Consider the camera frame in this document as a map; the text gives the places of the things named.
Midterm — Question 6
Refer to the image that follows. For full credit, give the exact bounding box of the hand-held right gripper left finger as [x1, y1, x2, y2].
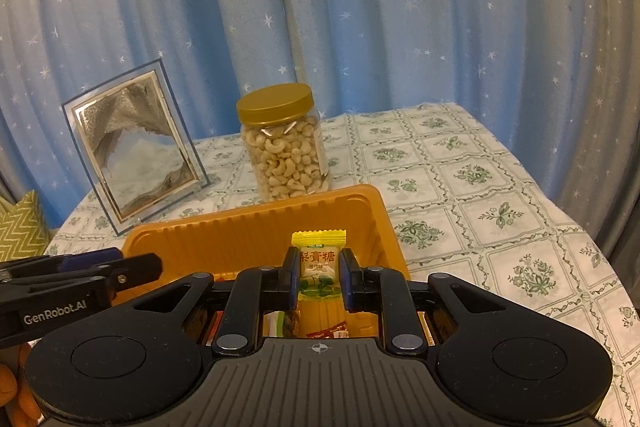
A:
[132, 247, 302, 354]

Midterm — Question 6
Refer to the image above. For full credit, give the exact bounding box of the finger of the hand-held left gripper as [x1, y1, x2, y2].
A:
[0, 248, 124, 279]
[10, 253, 164, 294]

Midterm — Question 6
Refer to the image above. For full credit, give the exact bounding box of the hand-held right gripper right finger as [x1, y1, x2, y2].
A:
[339, 248, 506, 354]

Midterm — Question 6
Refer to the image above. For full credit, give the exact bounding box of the yellow green candy packet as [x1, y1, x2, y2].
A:
[291, 229, 348, 301]

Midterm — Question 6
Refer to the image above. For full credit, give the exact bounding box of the white green snack packet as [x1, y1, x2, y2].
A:
[264, 312, 297, 339]

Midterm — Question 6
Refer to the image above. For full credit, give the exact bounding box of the small red snack packet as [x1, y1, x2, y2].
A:
[306, 322, 351, 339]

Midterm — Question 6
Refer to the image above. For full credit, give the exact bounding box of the orange plastic tray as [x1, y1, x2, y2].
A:
[121, 184, 412, 344]

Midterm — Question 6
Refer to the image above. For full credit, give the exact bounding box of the green zigzag cushion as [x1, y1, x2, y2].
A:
[0, 190, 53, 264]

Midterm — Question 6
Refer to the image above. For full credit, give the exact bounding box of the cashew jar with gold lid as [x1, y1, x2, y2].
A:
[236, 83, 334, 202]

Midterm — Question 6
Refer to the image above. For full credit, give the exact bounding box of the grey curtain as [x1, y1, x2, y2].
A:
[545, 97, 640, 268]

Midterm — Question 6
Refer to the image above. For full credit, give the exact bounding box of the blue star curtain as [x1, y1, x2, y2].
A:
[0, 0, 640, 212]

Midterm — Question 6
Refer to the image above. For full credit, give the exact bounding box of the glass sand art frame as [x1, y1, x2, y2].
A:
[61, 58, 210, 237]

